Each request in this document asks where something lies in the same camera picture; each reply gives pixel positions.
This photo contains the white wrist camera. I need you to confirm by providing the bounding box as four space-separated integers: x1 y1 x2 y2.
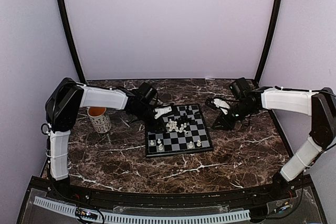
154 106 173 120
205 98 230 110

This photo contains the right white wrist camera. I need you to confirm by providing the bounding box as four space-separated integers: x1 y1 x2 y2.
205 98 230 110

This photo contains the white patterned mug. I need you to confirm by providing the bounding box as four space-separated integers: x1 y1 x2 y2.
87 107 112 134

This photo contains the black front rail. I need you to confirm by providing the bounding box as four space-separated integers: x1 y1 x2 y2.
26 176 313 209

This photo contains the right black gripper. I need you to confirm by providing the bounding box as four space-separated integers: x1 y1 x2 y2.
212 101 256 130

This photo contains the black frame post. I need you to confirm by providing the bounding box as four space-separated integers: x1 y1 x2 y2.
254 0 281 84
57 0 86 83

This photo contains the white slotted cable duct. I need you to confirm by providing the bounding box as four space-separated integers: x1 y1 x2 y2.
33 196 250 223

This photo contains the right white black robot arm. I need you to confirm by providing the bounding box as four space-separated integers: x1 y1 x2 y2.
205 78 335 200

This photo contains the left black frame post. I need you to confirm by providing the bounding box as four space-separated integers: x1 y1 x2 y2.
57 0 86 83

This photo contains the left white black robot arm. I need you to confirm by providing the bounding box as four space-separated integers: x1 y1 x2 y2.
45 78 172 201

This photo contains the black grey chessboard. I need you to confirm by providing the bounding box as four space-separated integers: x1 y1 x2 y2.
145 103 214 157

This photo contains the right black frame post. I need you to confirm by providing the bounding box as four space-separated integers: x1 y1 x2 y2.
254 0 281 84

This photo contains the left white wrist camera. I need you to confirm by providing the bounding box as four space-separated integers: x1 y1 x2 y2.
154 106 173 120

